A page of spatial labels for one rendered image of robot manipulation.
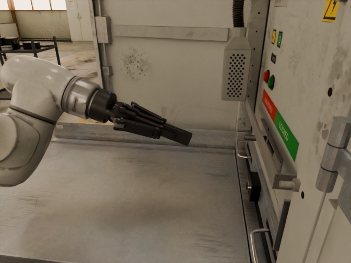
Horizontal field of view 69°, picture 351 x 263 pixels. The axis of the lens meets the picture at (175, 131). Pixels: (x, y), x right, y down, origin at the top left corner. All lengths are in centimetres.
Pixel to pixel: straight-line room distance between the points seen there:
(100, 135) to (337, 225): 89
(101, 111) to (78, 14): 1146
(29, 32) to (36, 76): 1362
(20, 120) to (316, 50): 55
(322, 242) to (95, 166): 73
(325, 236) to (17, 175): 57
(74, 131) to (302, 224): 88
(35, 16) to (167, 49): 1306
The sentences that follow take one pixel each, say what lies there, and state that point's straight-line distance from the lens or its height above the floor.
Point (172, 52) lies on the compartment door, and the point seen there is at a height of 115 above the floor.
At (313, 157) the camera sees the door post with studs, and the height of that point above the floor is 117.
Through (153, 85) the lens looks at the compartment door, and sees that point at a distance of 107.
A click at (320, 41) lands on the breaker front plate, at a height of 125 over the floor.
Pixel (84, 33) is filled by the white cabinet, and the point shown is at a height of 43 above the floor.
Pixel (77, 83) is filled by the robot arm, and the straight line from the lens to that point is 61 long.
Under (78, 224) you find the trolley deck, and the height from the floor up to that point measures 85.
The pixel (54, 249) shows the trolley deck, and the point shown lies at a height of 85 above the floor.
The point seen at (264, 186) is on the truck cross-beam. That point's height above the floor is 92.
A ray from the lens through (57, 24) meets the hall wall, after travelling 1344.
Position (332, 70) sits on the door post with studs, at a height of 125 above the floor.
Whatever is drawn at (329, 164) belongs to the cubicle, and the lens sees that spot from 19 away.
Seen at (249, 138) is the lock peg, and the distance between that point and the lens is 64.
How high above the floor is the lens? 129
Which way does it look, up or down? 25 degrees down
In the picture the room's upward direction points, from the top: straight up
